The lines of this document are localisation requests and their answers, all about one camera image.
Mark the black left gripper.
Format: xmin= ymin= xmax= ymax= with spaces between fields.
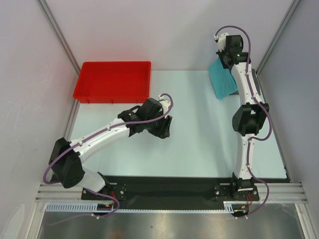
xmin=145 ymin=111 xmax=171 ymax=139

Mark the light blue t-shirt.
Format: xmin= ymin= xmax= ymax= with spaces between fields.
xmin=207 ymin=57 xmax=238 ymax=100

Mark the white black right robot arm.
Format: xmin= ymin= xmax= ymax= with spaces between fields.
xmin=214 ymin=33 xmax=269 ymax=200

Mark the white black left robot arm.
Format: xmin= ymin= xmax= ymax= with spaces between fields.
xmin=43 ymin=93 xmax=173 ymax=199

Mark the folded grey t-shirt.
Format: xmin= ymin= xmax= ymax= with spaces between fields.
xmin=230 ymin=68 xmax=261 ymax=95

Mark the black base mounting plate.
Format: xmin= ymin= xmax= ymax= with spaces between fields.
xmin=49 ymin=175 xmax=292 ymax=211

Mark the red plastic tray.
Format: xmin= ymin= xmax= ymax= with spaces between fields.
xmin=73 ymin=61 xmax=152 ymax=104

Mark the right aluminium corner post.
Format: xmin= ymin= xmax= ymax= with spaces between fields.
xmin=256 ymin=0 xmax=302 ymax=75

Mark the aluminium corner post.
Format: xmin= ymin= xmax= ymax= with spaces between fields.
xmin=36 ymin=0 xmax=80 ymax=75
xmin=256 ymin=0 xmax=302 ymax=75

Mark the white slotted cable duct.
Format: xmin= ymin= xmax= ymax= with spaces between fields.
xmin=46 ymin=201 xmax=250 ymax=214

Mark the left aluminium corner post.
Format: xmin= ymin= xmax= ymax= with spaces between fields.
xmin=36 ymin=0 xmax=80 ymax=75

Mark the aluminium front frame rail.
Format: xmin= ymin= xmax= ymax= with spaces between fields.
xmin=35 ymin=183 xmax=308 ymax=204

